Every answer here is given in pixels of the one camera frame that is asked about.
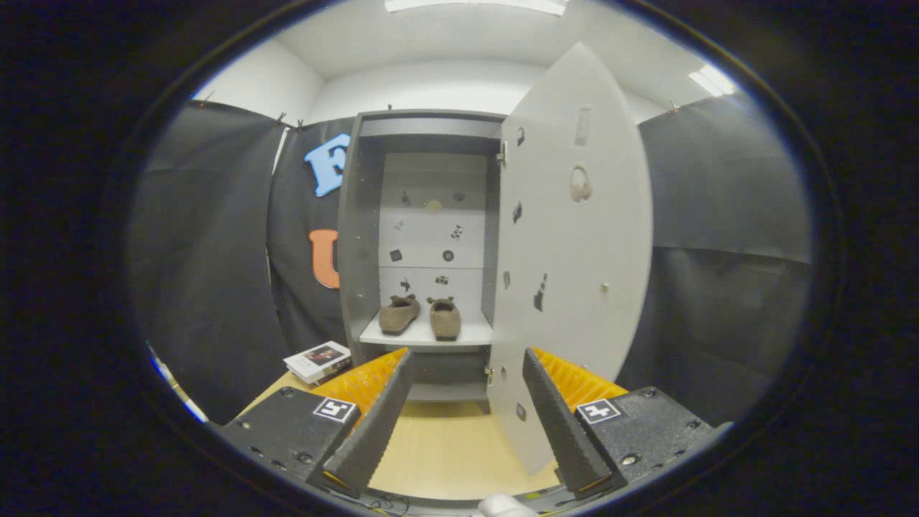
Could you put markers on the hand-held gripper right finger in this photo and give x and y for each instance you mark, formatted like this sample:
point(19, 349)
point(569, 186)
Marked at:
point(560, 424)

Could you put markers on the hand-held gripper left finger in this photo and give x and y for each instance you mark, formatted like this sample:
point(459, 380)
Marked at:
point(377, 424)

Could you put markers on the brown fuzzy shoe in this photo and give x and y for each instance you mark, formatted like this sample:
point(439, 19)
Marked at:
point(445, 322)
point(398, 316)

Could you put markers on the white shoe cabinet door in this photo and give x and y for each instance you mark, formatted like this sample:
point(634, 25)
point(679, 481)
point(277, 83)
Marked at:
point(574, 251)

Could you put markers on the grey shoe cabinet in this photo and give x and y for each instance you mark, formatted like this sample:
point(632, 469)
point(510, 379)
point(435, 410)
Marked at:
point(352, 251)

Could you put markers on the metal cabinet hinge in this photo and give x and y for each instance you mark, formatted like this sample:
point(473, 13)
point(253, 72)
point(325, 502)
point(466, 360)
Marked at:
point(489, 374)
point(501, 153)

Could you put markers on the white rounded object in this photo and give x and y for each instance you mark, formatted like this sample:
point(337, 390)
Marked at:
point(502, 506)

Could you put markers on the blue white object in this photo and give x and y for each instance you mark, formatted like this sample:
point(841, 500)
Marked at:
point(169, 380)

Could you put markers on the black backdrop cloth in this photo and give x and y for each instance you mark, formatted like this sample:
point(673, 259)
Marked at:
point(208, 251)

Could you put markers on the small ceiling light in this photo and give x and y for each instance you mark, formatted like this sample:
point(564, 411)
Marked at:
point(712, 80)

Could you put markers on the long ceiling light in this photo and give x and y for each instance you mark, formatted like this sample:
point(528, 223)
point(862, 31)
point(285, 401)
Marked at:
point(474, 6)

